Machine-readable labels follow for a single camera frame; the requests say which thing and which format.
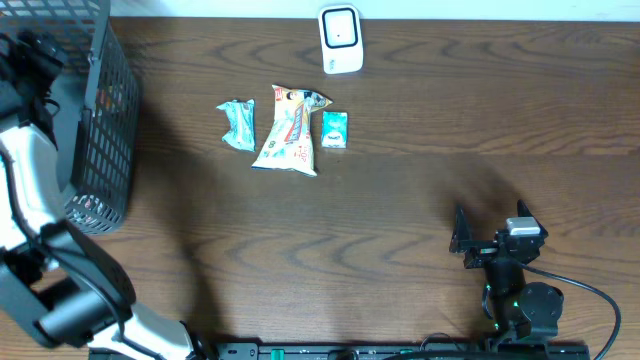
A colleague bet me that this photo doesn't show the teal tissue pack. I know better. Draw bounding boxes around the teal tissue pack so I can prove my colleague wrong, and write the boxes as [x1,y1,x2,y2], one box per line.
[321,112,348,149]

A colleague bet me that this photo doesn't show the teal wipes pack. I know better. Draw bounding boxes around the teal wipes pack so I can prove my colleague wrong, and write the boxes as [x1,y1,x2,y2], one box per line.
[217,99,256,152]

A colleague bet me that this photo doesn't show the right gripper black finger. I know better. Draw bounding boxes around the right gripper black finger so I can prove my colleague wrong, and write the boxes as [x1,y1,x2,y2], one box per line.
[449,206,473,253]
[517,199,532,217]

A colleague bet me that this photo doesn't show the black mesh plastic basket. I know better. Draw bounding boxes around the black mesh plastic basket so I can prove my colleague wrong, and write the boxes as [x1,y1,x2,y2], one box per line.
[1,0,140,235]

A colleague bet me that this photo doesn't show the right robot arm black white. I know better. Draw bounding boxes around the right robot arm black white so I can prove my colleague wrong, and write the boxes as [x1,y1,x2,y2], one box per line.
[449,201,564,350]

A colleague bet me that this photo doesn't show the yellow wet wipes pack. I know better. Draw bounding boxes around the yellow wet wipes pack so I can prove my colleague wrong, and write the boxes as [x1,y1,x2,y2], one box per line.
[252,84,333,177]

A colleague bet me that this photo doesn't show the black cable right side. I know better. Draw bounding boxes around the black cable right side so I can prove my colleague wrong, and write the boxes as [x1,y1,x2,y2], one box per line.
[519,262,623,360]

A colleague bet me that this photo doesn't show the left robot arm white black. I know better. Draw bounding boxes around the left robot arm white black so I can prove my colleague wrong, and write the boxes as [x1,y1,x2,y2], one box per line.
[1,30,219,359]

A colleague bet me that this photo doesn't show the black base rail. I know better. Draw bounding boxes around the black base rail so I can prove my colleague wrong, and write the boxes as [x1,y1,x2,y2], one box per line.
[187,341,590,360]

